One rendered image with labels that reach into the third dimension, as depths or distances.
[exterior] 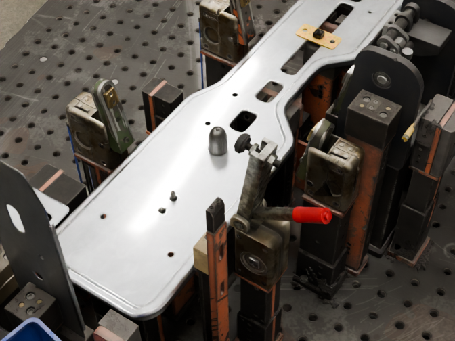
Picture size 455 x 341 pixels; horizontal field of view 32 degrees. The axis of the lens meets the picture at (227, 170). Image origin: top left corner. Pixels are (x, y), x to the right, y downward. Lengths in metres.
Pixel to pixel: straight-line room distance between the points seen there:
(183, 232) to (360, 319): 0.43
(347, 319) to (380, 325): 0.06
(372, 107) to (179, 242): 0.36
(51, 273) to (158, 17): 1.15
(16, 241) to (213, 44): 0.70
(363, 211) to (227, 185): 0.26
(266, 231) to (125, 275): 0.22
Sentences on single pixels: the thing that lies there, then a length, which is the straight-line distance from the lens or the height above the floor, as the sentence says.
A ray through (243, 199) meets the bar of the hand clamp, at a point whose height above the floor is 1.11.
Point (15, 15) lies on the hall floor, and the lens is 3.30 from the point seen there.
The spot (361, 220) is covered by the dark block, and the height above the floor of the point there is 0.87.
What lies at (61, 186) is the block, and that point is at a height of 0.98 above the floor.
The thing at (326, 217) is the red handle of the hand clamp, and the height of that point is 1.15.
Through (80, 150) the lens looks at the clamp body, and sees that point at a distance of 1.40.
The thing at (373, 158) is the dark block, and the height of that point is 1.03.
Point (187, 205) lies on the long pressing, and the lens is 1.23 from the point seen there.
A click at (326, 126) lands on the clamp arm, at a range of 1.20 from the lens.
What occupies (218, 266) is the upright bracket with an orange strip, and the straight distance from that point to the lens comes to 1.07.
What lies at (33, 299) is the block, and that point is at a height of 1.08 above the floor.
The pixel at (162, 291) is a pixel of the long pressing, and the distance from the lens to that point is 1.14.
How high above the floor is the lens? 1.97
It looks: 49 degrees down
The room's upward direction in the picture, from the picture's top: 1 degrees counter-clockwise
